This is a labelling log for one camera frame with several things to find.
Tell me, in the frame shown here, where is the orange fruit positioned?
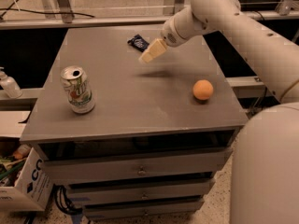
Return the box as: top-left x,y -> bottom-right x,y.
192,79 -> 214,101

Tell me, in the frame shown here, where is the blue rxbar blueberry wrapper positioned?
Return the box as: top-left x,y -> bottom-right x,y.
127,35 -> 150,52

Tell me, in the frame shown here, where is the white plastic bottle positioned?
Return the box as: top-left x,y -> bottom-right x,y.
0,67 -> 22,98

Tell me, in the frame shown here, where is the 7up soda can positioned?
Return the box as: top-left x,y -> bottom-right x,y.
61,65 -> 95,114

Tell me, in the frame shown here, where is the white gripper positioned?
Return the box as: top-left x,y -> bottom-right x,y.
138,15 -> 190,63

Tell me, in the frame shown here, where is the grey drawer cabinet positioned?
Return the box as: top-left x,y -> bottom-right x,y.
21,25 -> 247,220

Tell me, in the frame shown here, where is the white cardboard box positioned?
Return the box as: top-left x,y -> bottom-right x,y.
0,148 -> 53,211

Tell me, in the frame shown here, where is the metal frame rail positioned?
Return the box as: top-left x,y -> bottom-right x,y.
0,0 -> 298,30

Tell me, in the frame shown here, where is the black cable bundle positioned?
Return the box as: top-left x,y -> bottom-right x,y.
52,185 -> 83,217

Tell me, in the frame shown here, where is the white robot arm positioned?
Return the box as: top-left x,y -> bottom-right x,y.
140,0 -> 299,224

